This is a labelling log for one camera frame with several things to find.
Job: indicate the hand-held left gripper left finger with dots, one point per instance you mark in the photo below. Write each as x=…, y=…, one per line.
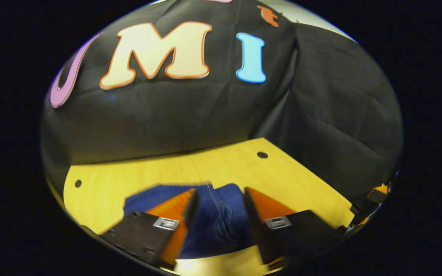
x=191, y=209

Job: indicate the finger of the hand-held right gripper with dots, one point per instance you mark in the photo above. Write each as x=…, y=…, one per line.
x=378, y=194

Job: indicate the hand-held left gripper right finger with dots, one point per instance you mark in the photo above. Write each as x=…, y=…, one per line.
x=253, y=218

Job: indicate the blue jeans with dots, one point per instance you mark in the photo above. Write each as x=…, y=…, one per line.
x=221, y=218

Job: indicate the black backdrop cloth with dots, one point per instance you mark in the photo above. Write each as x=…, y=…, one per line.
x=340, y=107

